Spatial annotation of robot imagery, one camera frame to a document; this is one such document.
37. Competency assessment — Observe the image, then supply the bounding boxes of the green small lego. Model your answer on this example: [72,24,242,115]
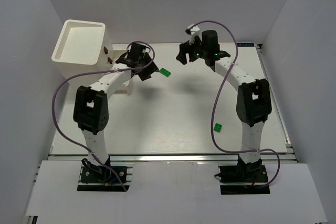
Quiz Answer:
[213,123,222,132]

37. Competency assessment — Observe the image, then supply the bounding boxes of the white drawer cabinet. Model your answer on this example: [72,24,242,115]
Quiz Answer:
[51,19,127,79]

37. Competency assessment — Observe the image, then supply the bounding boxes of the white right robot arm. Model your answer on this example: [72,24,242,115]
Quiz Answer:
[176,27,272,165]

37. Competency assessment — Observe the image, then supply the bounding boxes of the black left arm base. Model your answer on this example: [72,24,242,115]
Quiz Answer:
[77,158,133,192]

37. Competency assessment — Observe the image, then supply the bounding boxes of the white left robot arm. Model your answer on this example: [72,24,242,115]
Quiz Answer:
[73,41,159,167]

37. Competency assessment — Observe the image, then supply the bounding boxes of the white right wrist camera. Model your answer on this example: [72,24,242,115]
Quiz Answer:
[185,24,201,45]

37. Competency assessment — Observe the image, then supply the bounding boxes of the green lego brick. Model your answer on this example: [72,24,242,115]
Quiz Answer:
[159,68,171,77]

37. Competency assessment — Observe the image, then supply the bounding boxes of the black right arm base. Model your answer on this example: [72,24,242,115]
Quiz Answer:
[214,165,270,195]

